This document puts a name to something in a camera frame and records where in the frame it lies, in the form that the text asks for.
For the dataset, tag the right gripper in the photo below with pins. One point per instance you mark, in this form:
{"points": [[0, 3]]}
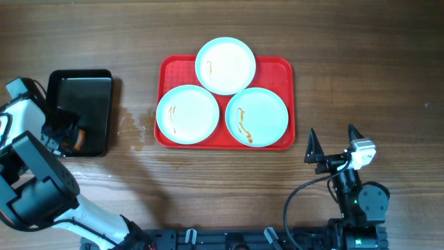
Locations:
{"points": [[315, 154]]}

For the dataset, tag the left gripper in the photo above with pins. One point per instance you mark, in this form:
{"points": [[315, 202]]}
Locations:
{"points": [[55, 128]]}

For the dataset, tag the green orange sponge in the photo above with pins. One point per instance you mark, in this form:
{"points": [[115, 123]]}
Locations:
{"points": [[74, 140]]}

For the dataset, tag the white plate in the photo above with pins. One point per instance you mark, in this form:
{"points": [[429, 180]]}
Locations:
{"points": [[187, 114], [256, 117], [225, 66]]}

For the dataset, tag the white plate top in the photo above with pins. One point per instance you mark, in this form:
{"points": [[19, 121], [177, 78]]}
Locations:
{"points": [[225, 66]]}

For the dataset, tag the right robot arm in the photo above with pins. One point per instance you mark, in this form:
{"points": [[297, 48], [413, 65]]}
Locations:
{"points": [[361, 204]]}

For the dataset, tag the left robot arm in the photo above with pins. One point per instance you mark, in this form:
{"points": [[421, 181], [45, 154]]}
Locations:
{"points": [[37, 190]]}

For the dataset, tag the black rectangular basin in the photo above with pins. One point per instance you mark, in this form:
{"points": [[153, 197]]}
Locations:
{"points": [[89, 93]]}

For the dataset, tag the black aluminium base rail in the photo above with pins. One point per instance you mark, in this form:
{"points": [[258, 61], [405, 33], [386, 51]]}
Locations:
{"points": [[307, 238]]}

